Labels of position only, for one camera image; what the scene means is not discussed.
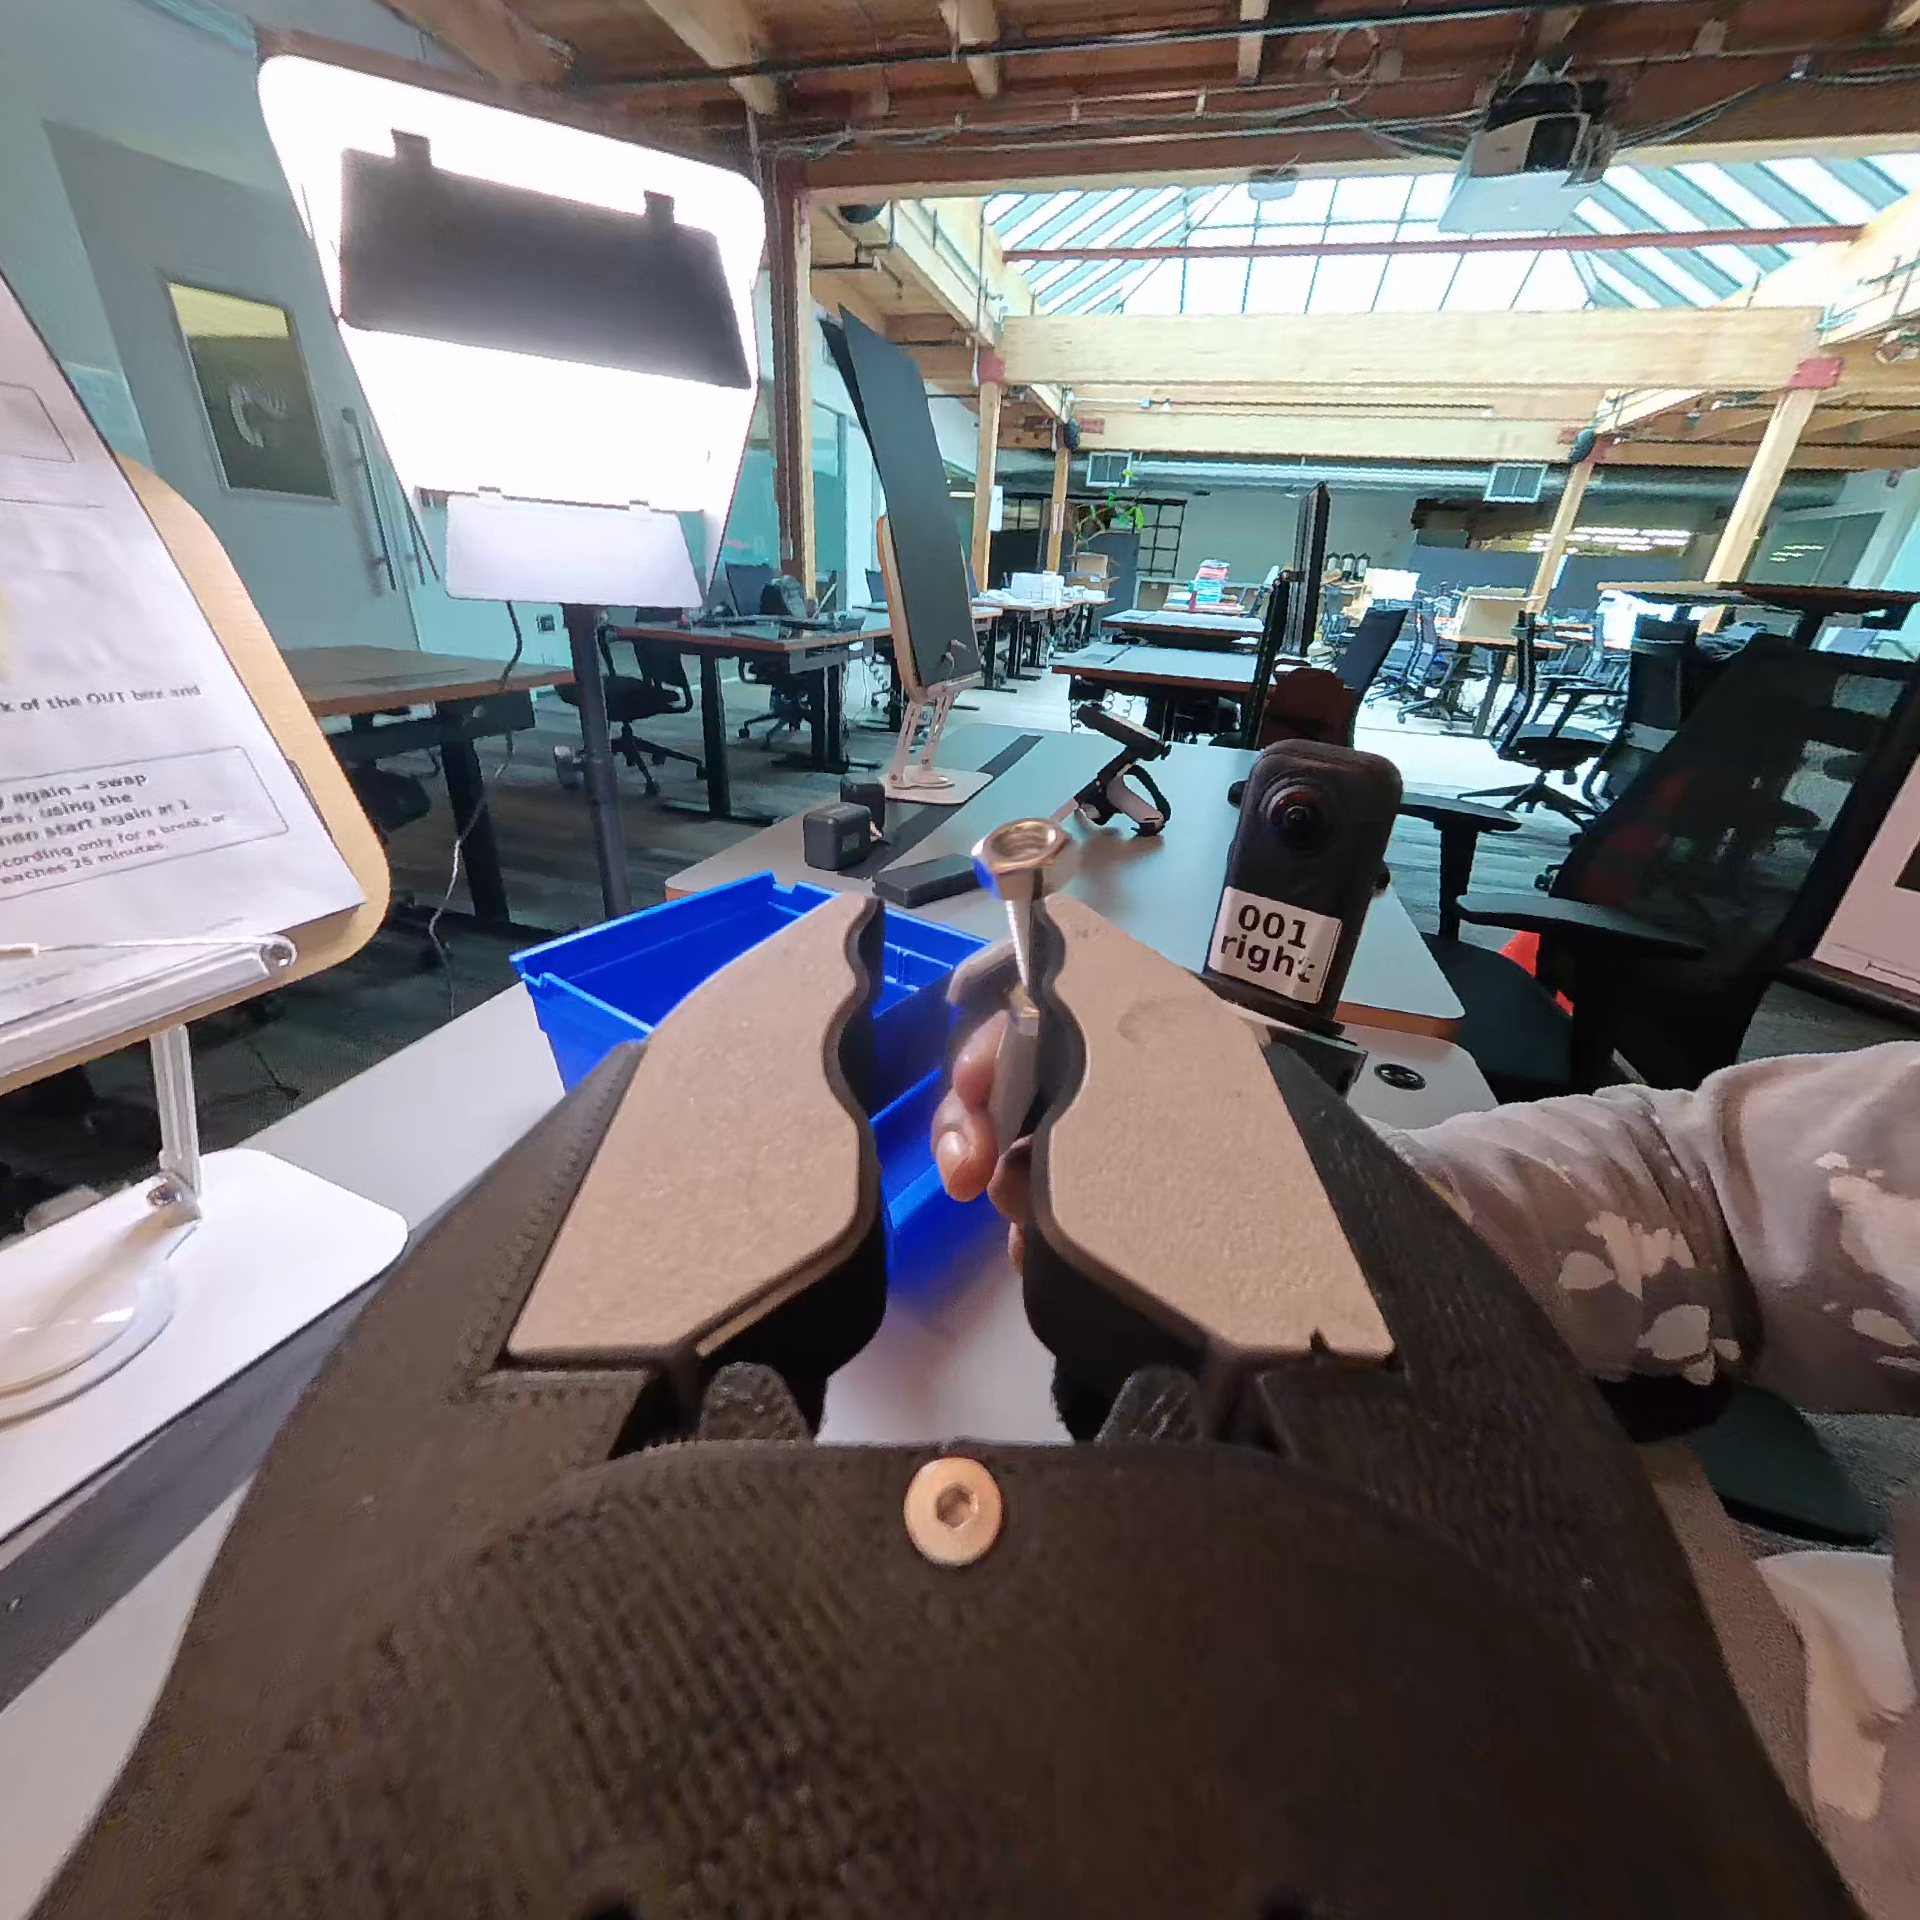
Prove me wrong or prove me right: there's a blue plastic bin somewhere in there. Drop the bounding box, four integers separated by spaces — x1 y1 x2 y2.
510 875 1030 1311

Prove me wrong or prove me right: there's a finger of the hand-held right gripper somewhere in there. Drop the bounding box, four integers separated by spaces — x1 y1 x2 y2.
944 952 1051 1194

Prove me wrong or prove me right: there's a brown top desk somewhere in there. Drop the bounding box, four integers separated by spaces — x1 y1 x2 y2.
283 644 580 940

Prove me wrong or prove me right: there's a black phone mount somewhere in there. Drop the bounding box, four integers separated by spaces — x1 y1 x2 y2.
1068 703 1180 838

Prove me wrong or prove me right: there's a person's right forearm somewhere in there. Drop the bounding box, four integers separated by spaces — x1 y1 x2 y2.
1375 1038 1920 1424

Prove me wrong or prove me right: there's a black monitor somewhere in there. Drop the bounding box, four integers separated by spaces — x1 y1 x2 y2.
1285 481 1339 663

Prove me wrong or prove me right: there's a dark top desk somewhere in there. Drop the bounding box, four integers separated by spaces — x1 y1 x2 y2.
606 618 893 824
1056 636 1278 745

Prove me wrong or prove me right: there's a steel hex bolt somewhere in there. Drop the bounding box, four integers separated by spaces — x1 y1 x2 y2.
1002 882 1050 1053

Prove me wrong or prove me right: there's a row of black office chairs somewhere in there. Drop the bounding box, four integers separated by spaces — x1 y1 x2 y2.
1342 593 1698 821

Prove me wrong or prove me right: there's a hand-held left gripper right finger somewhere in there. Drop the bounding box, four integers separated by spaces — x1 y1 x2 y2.
1019 892 1399 1374

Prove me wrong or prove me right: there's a person's right hand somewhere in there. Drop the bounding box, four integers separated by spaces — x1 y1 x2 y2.
929 1033 1040 1275

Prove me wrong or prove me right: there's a printed instruction sheet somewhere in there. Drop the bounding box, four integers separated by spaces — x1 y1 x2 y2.
0 271 369 1038

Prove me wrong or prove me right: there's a ceiling projector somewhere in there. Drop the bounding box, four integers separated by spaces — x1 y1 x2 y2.
1436 78 1620 239

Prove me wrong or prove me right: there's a studio light panel on stand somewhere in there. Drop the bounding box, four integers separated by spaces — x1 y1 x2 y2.
253 52 774 924

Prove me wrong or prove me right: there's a grey door with dark window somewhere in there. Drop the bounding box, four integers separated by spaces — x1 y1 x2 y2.
42 117 438 651

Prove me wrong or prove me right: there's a tall wooden desk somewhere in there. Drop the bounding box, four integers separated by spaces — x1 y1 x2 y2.
1595 576 1920 648

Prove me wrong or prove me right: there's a wooden document stand white base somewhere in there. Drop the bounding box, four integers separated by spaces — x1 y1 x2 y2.
0 450 410 1549

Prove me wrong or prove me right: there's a black mesh office chair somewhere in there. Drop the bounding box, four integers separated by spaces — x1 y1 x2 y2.
1402 630 1920 1105

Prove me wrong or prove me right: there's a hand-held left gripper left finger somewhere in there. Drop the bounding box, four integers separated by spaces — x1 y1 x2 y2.
505 892 890 1374

